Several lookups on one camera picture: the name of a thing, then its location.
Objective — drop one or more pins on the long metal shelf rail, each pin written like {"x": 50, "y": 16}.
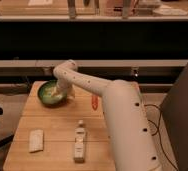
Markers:
{"x": 94, "y": 63}

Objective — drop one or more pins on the white bottle lying flat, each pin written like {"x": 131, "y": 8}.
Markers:
{"x": 80, "y": 142}

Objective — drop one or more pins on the green ceramic bowl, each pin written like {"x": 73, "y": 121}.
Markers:
{"x": 44, "y": 94}

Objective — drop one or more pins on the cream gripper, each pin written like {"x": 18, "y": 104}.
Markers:
{"x": 69, "y": 92}

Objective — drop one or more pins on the orange carrot toy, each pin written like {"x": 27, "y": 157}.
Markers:
{"x": 94, "y": 102}

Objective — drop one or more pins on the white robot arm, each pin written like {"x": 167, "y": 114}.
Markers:
{"x": 132, "y": 145}

